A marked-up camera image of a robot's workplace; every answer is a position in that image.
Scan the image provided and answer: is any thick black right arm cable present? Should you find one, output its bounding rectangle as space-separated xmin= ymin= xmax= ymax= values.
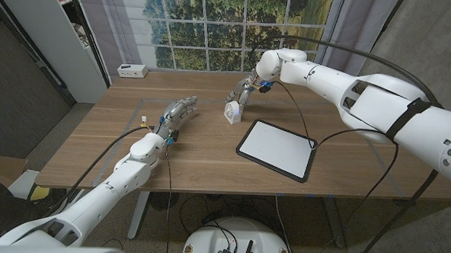
xmin=241 ymin=33 xmax=447 ymax=253

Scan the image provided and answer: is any brown cardboard box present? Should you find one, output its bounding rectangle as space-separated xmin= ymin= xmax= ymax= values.
xmin=0 ymin=154 xmax=30 ymax=191

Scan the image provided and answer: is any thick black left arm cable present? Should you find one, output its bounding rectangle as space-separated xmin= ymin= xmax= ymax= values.
xmin=44 ymin=121 xmax=153 ymax=222

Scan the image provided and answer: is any black round floor fan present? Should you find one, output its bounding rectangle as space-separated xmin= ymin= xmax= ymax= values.
xmin=148 ymin=191 xmax=180 ymax=212

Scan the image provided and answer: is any printed window backdrop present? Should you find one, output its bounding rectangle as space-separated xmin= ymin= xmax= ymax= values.
xmin=66 ymin=0 xmax=403 ymax=90

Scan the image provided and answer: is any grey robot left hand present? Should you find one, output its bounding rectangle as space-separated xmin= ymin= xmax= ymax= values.
xmin=152 ymin=94 xmax=200 ymax=146

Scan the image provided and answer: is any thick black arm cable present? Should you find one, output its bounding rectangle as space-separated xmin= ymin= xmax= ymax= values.
xmin=44 ymin=121 xmax=153 ymax=222
xmin=241 ymin=33 xmax=447 ymax=253

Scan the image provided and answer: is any black right arm strap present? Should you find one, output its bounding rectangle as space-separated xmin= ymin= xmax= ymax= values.
xmin=385 ymin=96 xmax=434 ymax=143

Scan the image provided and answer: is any white and yellow floor box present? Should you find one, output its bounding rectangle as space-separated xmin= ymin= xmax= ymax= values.
xmin=7 ymin=169 xmax=52 ymax=203

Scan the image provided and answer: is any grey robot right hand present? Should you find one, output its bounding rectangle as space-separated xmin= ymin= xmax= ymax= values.
xmin=225 ymin=67 xmax=275 ymax=117

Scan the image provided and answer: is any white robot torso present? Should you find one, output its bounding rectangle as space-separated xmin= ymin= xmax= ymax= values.
xmin=181 ymin=215 xmax=294 ymax=253

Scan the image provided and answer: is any black-framed tablet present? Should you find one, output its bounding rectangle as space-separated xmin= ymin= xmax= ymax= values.
xmin=234 ymin=118 xmax=319 ymax=184

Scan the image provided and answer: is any white power strip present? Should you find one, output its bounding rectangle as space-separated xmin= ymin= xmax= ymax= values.
xmin=117 ymin=63 xmax=149 ymax=79

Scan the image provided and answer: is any white cabinet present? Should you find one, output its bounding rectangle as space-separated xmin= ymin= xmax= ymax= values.
xmin=0 ymin=0 xmax=116 ymax=105

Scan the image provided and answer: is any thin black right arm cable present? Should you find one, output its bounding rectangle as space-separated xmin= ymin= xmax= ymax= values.
xmin=264 ymin=81 xmax=402 ymax=253

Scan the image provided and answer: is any white kitchen timer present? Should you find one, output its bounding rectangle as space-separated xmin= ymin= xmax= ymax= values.
xmin=222 ymin=100 xmax=243 ymax=126

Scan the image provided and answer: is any grey floor cable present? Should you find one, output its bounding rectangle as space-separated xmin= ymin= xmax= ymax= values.
xmin=272 ymin=195 xmax=296 ymax=253

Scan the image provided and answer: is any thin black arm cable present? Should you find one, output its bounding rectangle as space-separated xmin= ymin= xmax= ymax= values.
xmin=264 ymin=81 xmax=402 ymax=253
xmin=161 ymin=143 xmax=175 ymax=253

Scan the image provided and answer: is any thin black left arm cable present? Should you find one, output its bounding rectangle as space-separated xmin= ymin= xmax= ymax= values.
xmin=161 ymin=143 xmax=175 ymax=253

